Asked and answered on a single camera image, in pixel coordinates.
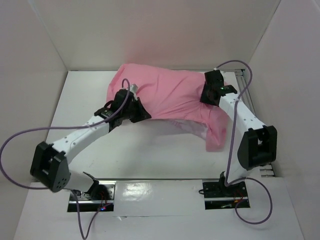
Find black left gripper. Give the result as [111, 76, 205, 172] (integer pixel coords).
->
[121, 97, 150, 123]

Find pink satin pillowcase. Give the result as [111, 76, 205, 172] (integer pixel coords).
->
[106, 63, 229, 152]

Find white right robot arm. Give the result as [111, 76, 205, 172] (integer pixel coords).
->
[200, 69, 278, 196]

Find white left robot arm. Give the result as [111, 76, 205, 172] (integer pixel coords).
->
[30, 84, 151, 200]

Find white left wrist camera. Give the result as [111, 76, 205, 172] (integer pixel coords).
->
[128, 84, 138, 98]

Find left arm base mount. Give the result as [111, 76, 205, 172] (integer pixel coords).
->
[65, 172, 116, 213]

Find aluminium frame rail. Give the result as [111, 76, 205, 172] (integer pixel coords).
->
[236, 69, 278, 171]

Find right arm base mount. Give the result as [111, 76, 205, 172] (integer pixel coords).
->
[198, 181, 250, 210]

